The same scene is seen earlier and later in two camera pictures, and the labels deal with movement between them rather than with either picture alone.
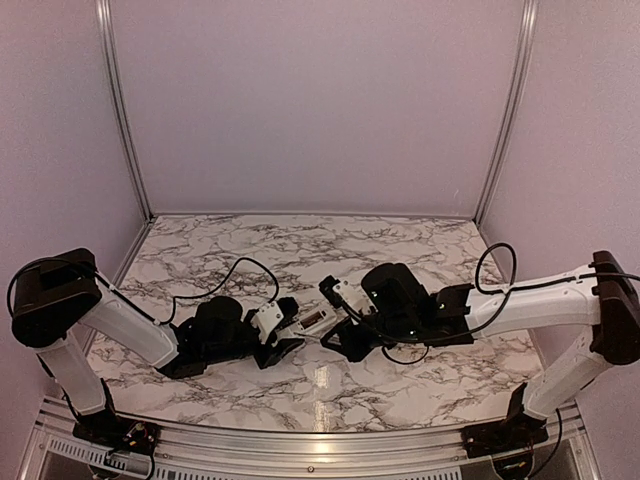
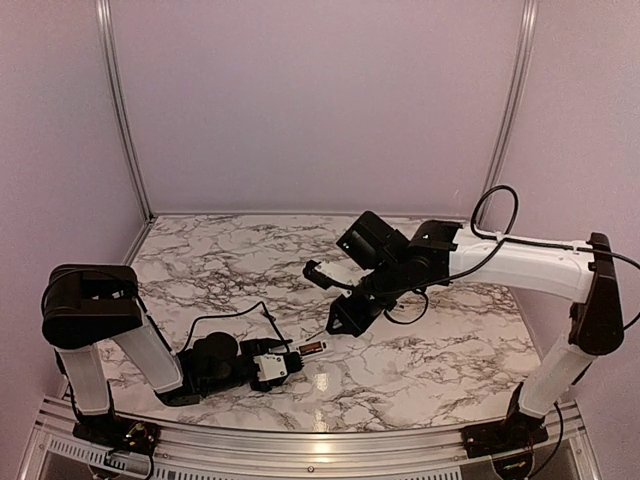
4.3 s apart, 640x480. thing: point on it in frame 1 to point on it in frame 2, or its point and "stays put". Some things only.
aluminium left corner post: [108, 54] stays put
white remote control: [314, 320] to [312, 348]
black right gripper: [352, 348] to [354, 324]
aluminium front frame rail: [55, 454] stays put
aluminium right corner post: [517, 109] stays put
